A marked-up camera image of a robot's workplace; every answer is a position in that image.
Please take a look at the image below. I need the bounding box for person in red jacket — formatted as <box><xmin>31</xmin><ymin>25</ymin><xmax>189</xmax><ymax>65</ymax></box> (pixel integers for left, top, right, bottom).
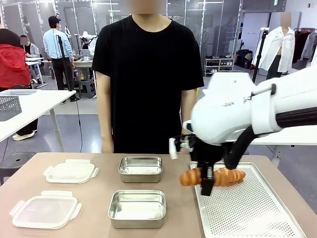
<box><xmin>0</xmin><ymin>28</ymin><xmax>32</xmax><ymax>90</ymax></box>

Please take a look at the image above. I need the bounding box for grey woven plastic basket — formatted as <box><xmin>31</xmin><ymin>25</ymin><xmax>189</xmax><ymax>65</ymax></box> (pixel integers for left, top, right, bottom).
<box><xmin>0</xmin><ymin>95</ymin><xmax>21</xmax><ymax>122</ymax></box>

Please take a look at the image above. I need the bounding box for person's right forearm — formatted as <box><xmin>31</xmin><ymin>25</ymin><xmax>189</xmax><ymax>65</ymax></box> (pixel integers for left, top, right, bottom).
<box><xmin>97</xmin><ymin>99</ymin><xmax>115</xmax><ymax>141</ymax></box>

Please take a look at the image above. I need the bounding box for seated person in grey top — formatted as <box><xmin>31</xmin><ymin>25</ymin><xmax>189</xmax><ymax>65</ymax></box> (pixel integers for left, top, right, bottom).
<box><xmin>19</xmin><ymin>34</ymin><xmax>42</xmax><ymax>59</ymax></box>

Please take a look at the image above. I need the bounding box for black light stand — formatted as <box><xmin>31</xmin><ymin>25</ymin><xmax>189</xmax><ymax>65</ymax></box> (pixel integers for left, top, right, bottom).
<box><xmin>250</xmin><ymin>28</ymin><xmax>270</xmax><ymax>84</ymax></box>

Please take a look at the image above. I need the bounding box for clear plastic box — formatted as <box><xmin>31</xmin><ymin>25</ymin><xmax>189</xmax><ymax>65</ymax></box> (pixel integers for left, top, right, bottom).
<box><xmin>0</xmin><ymin>89</ymin><xmax>38</xmax><ymax>97</ymax></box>

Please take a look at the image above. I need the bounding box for rectangular stainless steel container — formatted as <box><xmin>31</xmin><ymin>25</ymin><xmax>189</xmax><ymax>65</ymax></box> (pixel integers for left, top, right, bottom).
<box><xmin>107</xmin><ymin>189</ymin><xmax>167</xmax><ymax>229</ymax></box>
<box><xmin>118</xmin><ymin>156</ymin><xmax>163</xmax><ymax>184</ymax></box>

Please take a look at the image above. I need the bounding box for grey step stool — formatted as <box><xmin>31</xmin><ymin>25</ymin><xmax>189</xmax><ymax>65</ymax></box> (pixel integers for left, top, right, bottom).
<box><xmin>78</xmin><ymin>78</ymin><xmax>97</xmax><ymax>99</ymax></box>

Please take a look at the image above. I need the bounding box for rack of dark clothes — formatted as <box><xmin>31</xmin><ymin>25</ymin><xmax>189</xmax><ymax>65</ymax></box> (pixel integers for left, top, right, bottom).
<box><xmin>293</xmin><ymin>28</ymin><xmax>317</xmax><ymax>67</ymax></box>

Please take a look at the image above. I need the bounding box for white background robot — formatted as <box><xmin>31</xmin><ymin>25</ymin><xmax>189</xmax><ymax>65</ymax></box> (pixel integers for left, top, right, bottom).
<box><xmin>78</xmin><ymin>30</ymin><xmax>99</xmax><ymax>57</ymax></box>

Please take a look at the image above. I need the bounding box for golden brown croissant bread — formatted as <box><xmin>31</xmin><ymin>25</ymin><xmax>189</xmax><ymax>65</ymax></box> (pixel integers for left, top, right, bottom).
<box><xmin>213</xmin><ymin>167</ymin><xmax>246</xmax><ymax>187</ymax></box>
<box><xmin>179</xmin><ymin>168</ymin><xmax>204</xmax><ymax>187</ymax></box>

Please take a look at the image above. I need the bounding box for white table with basket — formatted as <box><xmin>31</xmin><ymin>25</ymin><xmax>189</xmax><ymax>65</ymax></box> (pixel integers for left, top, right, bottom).
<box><xmin>0</xmin><ymin>88</ymin><xmax>77</xmax><ymax>152</ymax></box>

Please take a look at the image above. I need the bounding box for person in black t-shirt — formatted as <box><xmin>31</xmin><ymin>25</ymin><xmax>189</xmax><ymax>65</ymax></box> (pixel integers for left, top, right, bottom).
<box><xmin>91</xmin><ymin>0</ymin><xmax>205</xmax><ymax>155</ymax></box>

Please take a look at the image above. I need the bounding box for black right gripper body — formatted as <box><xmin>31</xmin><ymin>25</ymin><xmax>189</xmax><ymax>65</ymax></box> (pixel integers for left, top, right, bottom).
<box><xmin>189</xmin><ymin>138</ymin><xmax>227</xmax><ymax>166</ymax></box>

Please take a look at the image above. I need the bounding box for white shoe rack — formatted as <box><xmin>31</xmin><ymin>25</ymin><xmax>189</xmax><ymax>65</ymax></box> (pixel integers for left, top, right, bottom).
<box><xmin>204</xmin><ymin>57</ymin><xmax>235</xmax><ymax>76</ymax></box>

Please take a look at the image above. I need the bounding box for black metal stool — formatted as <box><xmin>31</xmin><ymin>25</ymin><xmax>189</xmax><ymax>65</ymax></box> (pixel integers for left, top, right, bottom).
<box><xmin>0</xmin><ymin>152</ymin><xmax>37</xmax><ymax>186</ymax></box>

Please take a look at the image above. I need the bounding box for person's left forearm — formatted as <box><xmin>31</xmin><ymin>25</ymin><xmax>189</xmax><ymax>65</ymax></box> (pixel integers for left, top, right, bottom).
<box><xmin>181</xmin><ymin>93</ymin><xmax>198</xmax><ymax>124</ymax></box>

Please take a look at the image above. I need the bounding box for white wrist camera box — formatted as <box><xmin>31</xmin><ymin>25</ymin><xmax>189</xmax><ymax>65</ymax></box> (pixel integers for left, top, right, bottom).
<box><xmin>168</xmin><ymin>135</ymin><xmax>197</xmax><ymax>160</ymax></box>

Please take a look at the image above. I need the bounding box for man in light blue shirt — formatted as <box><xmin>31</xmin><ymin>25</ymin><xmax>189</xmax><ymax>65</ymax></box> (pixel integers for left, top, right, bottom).
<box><xmin>43</xmin><ymin>15</ymin><xmax>75</xmax><ymax>91</ymax></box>

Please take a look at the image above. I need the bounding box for mannequin in white shirt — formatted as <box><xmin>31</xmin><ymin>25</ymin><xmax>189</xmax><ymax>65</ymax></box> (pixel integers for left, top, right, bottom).
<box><xmin>252</xmin><ymin>11</ymin><xmax>296</xmax><ymax>80</ymax></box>

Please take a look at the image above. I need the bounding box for black tripod stand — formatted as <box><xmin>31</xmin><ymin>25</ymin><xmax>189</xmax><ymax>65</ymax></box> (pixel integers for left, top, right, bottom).
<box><xmin>55</xmin><ymin>34</ymin><xmax>81</xmax><ymax>103</ymax></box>

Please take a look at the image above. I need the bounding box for translucent plastic container lid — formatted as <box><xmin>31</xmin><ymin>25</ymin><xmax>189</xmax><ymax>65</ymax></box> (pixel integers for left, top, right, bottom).
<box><xmin>8</xmin><ymin>190</ymin><xmax>83</xmax><ymax>230</ymax></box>
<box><xmin>42</xmin><ymin>159</ymin><xmax>100</xmax><ymax>184</ymax></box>

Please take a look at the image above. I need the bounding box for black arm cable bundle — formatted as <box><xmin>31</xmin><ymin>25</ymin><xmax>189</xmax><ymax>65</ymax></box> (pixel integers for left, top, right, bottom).
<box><xmin>224</xmin><ymin>106</ymin><xmax>317</xmax><ymax>170</ymax></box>

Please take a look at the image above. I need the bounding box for black bags pile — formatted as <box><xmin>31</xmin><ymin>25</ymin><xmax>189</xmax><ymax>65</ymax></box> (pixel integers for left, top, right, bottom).
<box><xmin>234</xmin><ymin>49</ymin><xmax>254</xmax><ymax>69</ymax></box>

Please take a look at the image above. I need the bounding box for person's right hand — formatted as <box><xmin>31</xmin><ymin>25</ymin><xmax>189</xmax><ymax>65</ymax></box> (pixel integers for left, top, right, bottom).
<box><xmin>101</xmin><ymin>138</ymin><xmax>115</xmax><ymax>154</ymax></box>

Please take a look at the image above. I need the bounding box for perforated metal baking tray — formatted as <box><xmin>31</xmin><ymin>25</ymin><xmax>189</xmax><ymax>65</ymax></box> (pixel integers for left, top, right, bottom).
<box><xmin>189</xmin><ymin>161</ymin><xmax>308</xmax><ymax>238</ymax></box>

